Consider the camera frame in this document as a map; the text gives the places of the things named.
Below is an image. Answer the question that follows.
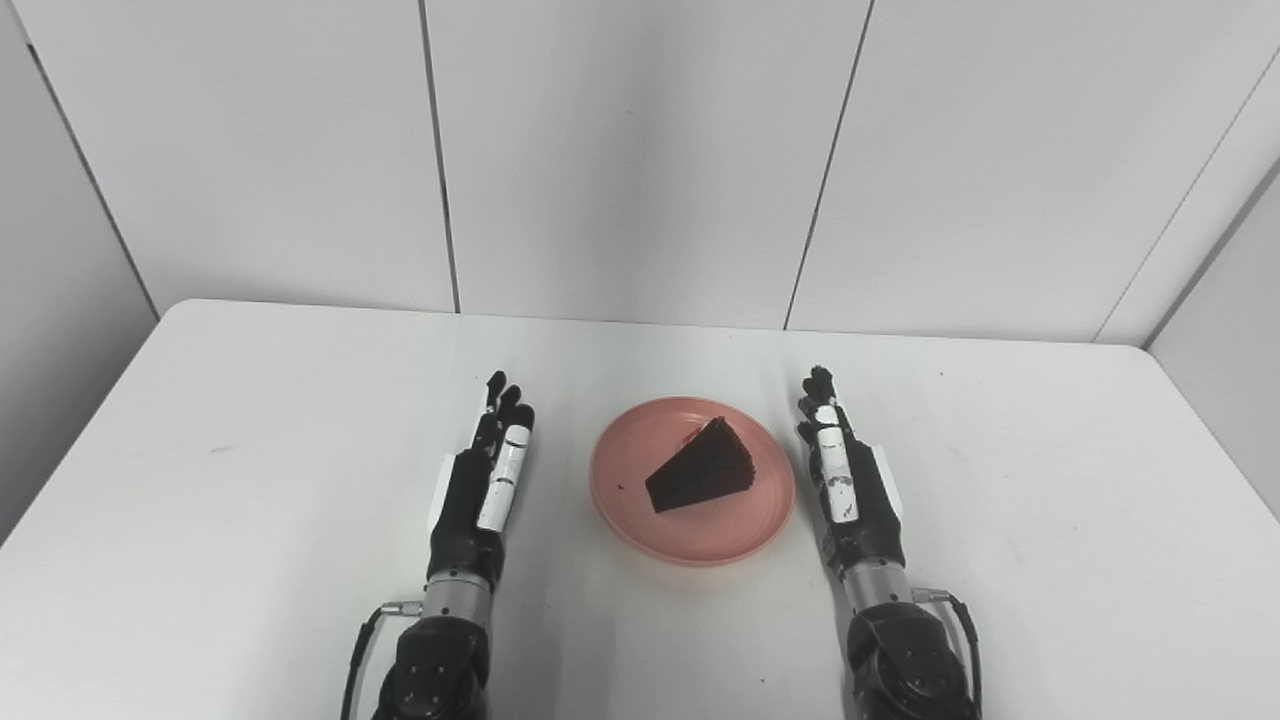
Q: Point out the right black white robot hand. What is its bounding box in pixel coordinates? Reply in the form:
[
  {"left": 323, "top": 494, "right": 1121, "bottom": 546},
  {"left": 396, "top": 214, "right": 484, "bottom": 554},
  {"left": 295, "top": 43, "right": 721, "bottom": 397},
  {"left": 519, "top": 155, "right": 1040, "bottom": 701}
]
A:
[{"left": 796, "top": 366, "right": 909, "bottom": 578}]

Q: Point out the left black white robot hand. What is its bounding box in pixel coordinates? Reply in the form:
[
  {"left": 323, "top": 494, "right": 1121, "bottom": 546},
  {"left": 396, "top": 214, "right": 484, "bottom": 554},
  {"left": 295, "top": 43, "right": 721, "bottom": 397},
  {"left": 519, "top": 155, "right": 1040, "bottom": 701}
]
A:
[{"left": 427, "top": 371, "right": 536, "bottom": 593}]

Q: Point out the chocolate cake slice with fruit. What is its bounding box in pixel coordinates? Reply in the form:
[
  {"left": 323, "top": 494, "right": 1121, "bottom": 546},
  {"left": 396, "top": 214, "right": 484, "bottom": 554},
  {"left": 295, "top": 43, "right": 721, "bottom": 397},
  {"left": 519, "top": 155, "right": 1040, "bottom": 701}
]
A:
[{"left": 645, "top": 416, "right": 756, "bottom": 515}]

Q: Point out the pink round plate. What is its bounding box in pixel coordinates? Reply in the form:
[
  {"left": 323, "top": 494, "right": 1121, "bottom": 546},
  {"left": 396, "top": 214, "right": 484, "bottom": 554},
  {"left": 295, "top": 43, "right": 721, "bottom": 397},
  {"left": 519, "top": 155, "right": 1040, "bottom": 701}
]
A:
[{"left": 589, "top": 397, "right": 798, "bottom": 568}]

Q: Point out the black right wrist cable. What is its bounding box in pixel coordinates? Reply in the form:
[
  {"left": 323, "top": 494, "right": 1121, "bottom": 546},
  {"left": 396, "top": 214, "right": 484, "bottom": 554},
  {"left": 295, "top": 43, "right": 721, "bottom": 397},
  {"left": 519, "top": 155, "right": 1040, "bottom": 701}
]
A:
[{"left": 912, "top": 588, "right": 985, "bottom": 720}]

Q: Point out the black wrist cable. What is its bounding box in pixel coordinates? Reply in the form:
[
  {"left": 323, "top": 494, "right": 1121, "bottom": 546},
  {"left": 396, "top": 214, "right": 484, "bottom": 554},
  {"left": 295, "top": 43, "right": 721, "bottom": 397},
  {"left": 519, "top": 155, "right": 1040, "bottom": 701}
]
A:
[
  {"left": 340, "top": 600, "right": 423, "bottom": 720},
  {"left": 912, "top": 588, "right": 985, "bottom": 720}
]

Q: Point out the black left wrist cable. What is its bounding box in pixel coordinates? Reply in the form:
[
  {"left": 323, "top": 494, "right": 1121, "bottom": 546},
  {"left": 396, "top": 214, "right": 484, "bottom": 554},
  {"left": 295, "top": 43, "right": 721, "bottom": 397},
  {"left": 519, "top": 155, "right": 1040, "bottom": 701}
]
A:
[{"left": 340, "top": 600, "right": 423, "bottom": 720}]

